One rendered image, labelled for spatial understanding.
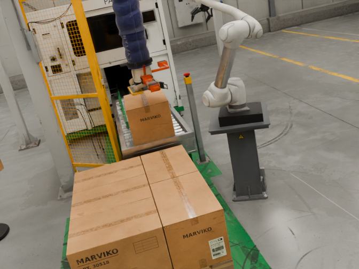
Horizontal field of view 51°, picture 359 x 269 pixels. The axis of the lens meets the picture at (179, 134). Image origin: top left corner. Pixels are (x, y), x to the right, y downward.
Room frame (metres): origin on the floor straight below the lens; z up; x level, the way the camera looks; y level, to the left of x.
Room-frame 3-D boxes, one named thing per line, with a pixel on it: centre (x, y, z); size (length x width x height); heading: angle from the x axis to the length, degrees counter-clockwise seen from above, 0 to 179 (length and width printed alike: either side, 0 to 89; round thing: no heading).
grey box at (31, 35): (3.88, 1.22, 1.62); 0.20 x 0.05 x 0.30; 8
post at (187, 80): (3.92, -0.20, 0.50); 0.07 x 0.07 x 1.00; 8
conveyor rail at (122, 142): (4.39, 0.70, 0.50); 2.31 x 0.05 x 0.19; 8
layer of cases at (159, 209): (2.56, 0.40, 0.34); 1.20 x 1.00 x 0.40; 8
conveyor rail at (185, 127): (4.48, 0.06, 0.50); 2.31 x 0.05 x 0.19; 8
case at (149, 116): (3.62, 0.27, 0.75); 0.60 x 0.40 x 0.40; 6
